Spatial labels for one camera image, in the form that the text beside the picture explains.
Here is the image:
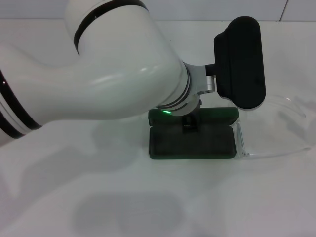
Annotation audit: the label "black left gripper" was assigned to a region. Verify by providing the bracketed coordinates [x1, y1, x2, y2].
[181, 98, 203, 135]

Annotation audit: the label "green glasses case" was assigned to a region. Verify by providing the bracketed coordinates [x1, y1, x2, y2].
[147, 107, 240, 161]

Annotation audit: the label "clear white glasses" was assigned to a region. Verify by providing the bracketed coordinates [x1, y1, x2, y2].
[234, 95, 311, 160]

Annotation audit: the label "left wrist camera unit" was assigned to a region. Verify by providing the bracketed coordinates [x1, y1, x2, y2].
[205, 15, 267, 111]

